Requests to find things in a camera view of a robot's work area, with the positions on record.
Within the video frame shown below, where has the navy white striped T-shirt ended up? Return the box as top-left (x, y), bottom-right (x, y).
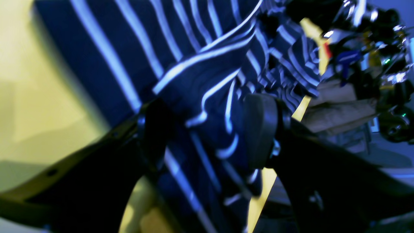
top-left (34, 0), bottom-right (320, 233)

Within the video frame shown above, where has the yellow table cloth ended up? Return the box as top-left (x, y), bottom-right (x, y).
top-left (0, 0), bottom-right (330, 233)

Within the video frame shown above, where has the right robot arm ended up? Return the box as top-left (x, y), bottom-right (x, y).
top-left (287, 0), bottom-right (413, 145)

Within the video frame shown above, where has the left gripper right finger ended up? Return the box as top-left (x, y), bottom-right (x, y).
top-left (243, 94), bottom-right (414, 233)

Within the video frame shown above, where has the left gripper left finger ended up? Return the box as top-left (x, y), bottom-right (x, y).
top-left (0, 100), bottom-right (172, 233)

